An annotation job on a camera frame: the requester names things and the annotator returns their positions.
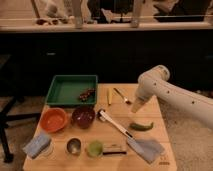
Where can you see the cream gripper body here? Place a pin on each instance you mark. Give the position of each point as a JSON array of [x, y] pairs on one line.
[[137, 105]]

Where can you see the silver metal fork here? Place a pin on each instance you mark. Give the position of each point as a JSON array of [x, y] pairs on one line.
[[125, 99]]

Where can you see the yellow stick toy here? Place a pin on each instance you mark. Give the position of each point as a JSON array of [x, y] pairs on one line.
[[109, 96]]

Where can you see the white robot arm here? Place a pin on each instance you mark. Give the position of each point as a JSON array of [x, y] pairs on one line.
[[155, 82]]

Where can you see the orange bowl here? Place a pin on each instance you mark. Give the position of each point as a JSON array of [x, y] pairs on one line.
[[53, 120]]

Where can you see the green pepper toy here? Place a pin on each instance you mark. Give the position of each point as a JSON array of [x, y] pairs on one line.
[[139, 127]]

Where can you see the brown food item in tray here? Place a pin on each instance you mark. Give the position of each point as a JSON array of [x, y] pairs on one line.
[[85, 95]]

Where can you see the green cup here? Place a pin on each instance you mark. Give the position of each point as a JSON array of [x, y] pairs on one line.
[[94, 148]]

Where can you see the green plastic tray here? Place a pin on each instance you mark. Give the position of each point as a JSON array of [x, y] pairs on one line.
[[65, 90]]

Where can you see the small metal cup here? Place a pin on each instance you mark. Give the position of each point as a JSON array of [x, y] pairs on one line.
[[74, 146]]

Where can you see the black chair base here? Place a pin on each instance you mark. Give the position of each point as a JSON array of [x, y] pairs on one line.
[[4, 116]]

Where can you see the white handled spatula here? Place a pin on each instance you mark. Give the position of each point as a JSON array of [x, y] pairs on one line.
[[102, 113]]

